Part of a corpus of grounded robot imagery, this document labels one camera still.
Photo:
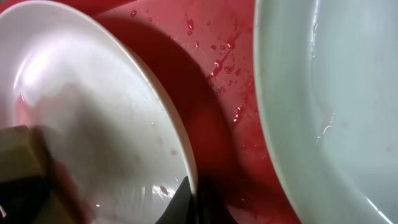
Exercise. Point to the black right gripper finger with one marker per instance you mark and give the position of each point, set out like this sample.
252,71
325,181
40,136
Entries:
37,200

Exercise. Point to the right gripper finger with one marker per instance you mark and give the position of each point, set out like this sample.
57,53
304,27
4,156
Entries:
181,208
210,206

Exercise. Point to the green yellow sponge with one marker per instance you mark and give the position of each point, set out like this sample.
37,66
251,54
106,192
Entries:
23,154

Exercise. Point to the white plate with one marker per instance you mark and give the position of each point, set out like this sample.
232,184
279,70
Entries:
116,139

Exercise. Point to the light green plate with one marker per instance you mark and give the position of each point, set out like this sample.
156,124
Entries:
326,87

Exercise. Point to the red serving tray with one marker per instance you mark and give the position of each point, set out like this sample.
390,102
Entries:
202,53

